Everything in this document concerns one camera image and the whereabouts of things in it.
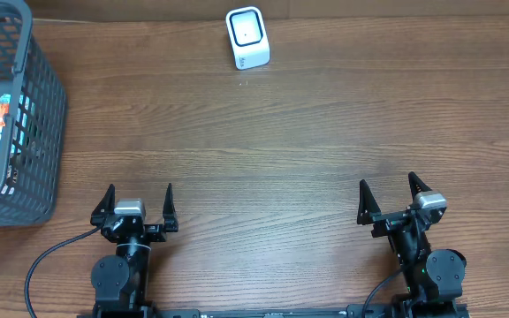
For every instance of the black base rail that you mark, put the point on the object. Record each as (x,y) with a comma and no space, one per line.
(259,314)

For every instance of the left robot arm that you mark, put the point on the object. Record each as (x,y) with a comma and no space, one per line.
(120,280)

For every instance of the grey plastic mesh basket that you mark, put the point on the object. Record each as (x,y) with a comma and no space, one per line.
(28,174)

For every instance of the teal snack pouch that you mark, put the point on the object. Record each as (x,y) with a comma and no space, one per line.
(22,116)

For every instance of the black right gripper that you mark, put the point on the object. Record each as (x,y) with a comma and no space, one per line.
(392,220)

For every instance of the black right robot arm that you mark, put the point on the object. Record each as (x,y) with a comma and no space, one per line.
(433,277)

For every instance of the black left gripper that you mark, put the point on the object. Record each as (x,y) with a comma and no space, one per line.
(156,229)

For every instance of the white barcode scanner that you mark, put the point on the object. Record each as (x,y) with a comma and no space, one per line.
(248,37)

